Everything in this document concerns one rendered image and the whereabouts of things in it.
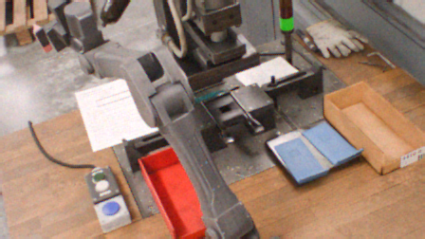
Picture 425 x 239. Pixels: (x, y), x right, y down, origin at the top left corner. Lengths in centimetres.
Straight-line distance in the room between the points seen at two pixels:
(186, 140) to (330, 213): 39
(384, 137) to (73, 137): 82
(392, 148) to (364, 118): 13
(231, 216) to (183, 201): 27
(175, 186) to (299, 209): 30
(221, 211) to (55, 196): 52
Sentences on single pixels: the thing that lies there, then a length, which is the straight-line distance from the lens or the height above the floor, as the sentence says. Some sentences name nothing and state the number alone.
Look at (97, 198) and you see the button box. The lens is 134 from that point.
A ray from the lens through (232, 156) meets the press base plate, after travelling 140.
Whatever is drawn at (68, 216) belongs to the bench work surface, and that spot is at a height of 90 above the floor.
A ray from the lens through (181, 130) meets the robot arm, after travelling 102.
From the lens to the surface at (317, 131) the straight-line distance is 141.
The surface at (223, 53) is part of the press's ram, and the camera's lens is 126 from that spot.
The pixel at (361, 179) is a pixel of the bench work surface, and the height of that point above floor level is 90.
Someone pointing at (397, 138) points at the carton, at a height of 91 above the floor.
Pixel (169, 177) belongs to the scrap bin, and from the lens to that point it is 137.
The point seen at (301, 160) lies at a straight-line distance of 134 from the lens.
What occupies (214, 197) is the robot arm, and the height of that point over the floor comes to 109.
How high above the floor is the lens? 185
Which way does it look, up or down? 39 degrees down
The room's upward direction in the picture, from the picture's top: 10 degrees counter-clockwise
